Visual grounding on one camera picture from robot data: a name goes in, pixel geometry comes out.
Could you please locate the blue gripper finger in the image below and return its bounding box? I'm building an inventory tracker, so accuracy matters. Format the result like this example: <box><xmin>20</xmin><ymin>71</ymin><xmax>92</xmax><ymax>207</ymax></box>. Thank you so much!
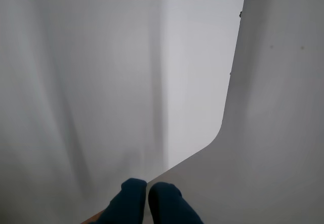
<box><xmin>148</xmin><ymin>182</ymin><xmax>206</xmax><ymax>224</ymax></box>
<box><xmin>96</xmin><ymin>178</ymin><xmax>148</xmax><ymax>224</ymax></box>

